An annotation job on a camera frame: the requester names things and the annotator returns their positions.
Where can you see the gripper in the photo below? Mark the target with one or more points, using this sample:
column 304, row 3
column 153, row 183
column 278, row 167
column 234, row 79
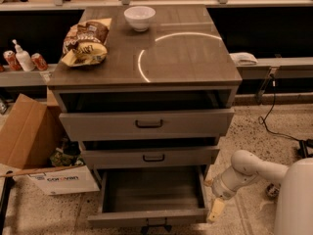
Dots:
column 219, row 188

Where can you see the grey bottom drawer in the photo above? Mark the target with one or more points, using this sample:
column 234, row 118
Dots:
column 152, row 196

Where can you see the grey drawer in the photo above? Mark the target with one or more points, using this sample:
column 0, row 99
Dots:
column 152, row 196
column 149, row 152
column 147, row 125

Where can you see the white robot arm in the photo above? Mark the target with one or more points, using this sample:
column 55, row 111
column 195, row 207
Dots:
column 294, row 212

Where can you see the grey top drawer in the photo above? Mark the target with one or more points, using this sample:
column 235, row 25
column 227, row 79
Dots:
column 147, row 125

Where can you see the grey wooden drawer cabinet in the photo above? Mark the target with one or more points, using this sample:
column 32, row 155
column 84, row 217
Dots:
column 179, row 64

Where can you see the grey middle drawer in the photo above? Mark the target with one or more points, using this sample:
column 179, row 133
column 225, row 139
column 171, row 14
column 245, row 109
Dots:
column 149, row 152

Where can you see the clear plastic bottle on floor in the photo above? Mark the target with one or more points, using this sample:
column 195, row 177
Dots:
column 272, row 191

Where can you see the blue tape cross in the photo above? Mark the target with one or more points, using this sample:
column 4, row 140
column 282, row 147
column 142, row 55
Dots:
column 146, row 229

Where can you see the black metal stand right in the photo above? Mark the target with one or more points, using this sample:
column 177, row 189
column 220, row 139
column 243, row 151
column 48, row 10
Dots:
column 302, row 151

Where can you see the white printed cardboard box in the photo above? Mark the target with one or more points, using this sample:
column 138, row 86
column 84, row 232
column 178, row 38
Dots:
column 67, row 181

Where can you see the folded white cloth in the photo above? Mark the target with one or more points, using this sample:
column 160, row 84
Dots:
column 243, row 59

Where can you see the brown cardboard box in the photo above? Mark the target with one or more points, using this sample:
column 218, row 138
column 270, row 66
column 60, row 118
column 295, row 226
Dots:
column 29, row 135

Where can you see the white ceramic bowl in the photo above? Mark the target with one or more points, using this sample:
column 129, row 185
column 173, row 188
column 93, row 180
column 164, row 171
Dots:
column 139, row 17

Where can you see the yellow brown chip bag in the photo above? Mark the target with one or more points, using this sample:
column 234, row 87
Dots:
column 85, row 43

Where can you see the black pole left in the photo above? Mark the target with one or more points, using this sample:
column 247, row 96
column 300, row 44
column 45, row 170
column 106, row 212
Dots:
column 5, row 196

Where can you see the red soda can right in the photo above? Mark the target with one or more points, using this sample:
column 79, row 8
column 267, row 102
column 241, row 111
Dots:
column 39, row 61

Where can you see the red soda can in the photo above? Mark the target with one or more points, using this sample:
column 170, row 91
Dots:
column 39, row 61
column 12, row 61

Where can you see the white pump bottle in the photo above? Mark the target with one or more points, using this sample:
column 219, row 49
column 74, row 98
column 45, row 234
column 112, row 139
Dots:
column 23, row 57

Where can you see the red soda can left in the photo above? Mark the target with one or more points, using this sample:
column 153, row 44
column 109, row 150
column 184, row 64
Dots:
column 12, row 61

